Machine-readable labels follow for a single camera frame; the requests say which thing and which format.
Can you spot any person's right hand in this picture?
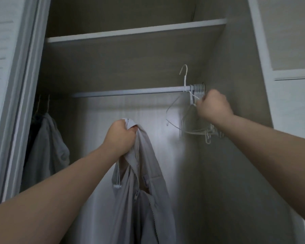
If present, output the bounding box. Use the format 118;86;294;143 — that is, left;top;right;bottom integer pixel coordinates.
195;89;235;129

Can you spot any person's left hand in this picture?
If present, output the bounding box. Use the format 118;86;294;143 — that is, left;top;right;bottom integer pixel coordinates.
99;119;139;162

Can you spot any beige jacket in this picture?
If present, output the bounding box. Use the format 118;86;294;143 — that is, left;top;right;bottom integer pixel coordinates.
109;118;178;244

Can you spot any white hoodie with blue letters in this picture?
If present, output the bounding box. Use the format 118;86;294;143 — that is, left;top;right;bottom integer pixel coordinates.
20;113;71;194

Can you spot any grey striped zip hoodie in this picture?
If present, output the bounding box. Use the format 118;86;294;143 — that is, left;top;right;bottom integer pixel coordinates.
26;114;44;153

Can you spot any person's right forearm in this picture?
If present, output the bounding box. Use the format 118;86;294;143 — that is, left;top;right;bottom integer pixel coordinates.
219;115;305;229

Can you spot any person's left forearm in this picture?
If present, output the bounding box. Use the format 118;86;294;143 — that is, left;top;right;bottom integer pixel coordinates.
0;145;120;244

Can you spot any bunch of white hangers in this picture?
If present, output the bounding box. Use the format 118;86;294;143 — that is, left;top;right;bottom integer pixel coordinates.
179;83;226;145

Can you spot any closet rod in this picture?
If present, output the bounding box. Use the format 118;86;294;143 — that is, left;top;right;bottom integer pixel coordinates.
71;85;194;98

